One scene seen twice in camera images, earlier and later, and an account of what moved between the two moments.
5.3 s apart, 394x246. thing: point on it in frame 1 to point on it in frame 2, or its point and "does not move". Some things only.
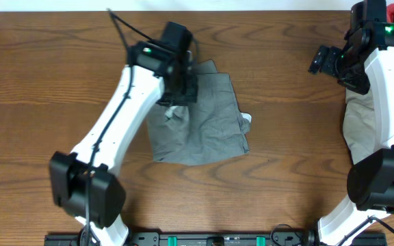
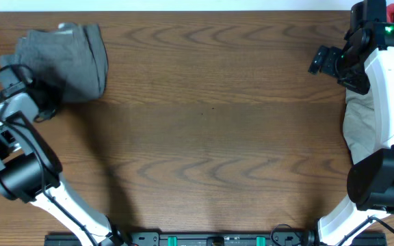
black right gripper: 324,62 does not move
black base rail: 206,238 does not move
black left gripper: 191,96 to 58,92
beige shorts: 358,124 does not move
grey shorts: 212,128 to 74,56
